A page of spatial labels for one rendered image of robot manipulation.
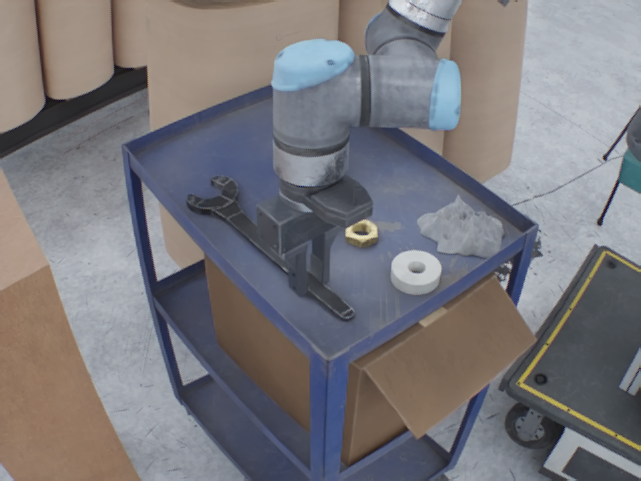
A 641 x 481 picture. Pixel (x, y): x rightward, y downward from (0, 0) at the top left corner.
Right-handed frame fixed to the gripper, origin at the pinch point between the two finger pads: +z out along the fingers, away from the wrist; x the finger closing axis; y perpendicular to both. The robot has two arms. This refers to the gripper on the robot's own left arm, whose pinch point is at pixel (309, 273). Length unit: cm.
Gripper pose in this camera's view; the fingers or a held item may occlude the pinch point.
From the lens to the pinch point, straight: 98.5
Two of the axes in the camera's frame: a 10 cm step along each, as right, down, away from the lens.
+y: -6.4, -5.0, 5.8
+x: -7.7, 4.0, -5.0
